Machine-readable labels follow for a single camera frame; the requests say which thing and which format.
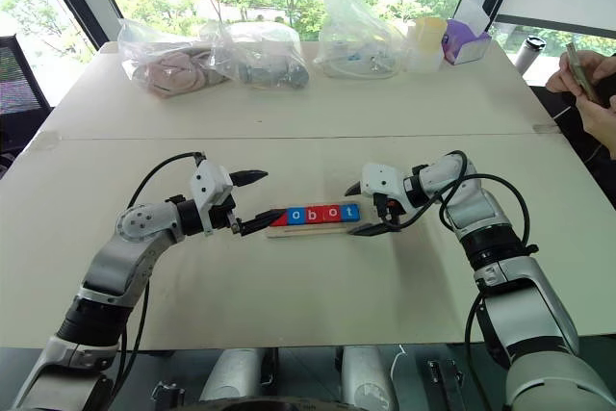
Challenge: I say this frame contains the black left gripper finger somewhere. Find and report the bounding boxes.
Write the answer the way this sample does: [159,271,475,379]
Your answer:
[239,209,286,238]
[228,168,270,188]

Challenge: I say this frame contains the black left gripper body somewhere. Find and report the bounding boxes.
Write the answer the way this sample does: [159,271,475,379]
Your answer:
[209,193,244,238]

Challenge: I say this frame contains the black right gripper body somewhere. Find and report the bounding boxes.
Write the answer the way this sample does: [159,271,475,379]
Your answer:
[372,192,412,230]

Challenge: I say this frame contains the phone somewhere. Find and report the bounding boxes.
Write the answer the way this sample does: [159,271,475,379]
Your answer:
[564,41,602,105]

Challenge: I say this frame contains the wooden letter tray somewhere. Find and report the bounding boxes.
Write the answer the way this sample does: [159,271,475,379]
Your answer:
[265,217,368,241]

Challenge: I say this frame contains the silver rounded robot leg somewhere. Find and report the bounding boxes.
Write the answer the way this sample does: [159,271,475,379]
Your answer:
[338,345,399,411]
[198,347,267,403]

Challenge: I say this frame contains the dark rounded robot housing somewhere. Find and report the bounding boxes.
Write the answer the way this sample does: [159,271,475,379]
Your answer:
[181,393,348,411]

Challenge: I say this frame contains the person's left hand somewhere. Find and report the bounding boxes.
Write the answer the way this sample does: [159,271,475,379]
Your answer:
[574,94,616,160]

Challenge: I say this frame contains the person's right hand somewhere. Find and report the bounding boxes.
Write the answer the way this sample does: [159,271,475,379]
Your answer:
[545,49,616,95]

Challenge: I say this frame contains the clear bag with grey parts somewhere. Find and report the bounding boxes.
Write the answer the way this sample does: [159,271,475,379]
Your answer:
[198,19,310,91]

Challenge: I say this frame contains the clear bag with pink cloth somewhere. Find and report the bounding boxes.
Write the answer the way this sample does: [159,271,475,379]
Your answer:
[116,17,228,100]

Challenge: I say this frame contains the tall clear plastic bag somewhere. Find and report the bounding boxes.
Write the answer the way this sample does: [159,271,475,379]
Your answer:
[312,0,406,80]

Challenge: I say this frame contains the translucent container with yellow cup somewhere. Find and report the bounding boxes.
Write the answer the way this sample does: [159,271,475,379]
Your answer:
[404,15,448,74]

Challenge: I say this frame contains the purple tissue box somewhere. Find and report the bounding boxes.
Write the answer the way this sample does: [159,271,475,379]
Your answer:
[441,0,498,66]

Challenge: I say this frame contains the white bottle with black lid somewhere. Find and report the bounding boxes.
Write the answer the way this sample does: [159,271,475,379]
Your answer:
[513,35,548,84]

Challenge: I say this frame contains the black mesh office chair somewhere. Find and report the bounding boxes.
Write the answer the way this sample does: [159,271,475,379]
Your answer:
[0,33,52,155]

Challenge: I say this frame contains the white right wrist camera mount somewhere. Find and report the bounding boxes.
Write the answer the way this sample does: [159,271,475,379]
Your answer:
[360,162,411,200]

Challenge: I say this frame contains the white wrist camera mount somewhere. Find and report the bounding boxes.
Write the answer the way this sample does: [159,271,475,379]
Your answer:
[189,159,236,235]
[360,162,411,200]

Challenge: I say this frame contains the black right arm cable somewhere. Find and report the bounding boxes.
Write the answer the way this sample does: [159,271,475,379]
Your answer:
[392,149,540,411]

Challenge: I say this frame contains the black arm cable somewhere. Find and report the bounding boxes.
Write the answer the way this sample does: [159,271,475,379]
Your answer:
[115,150,208,383]
[392,149,540,411]

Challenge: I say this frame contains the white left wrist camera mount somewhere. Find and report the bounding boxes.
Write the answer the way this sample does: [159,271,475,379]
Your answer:
[189,159,236,235]

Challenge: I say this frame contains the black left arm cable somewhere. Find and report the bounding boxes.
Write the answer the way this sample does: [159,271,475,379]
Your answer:
[115,150,208,383]

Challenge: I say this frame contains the thin white cable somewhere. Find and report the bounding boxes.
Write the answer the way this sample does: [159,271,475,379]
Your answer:
[390,345,406,384]

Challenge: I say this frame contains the black metal bracket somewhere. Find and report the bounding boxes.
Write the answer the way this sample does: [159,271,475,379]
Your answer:
[424,357,467,411]

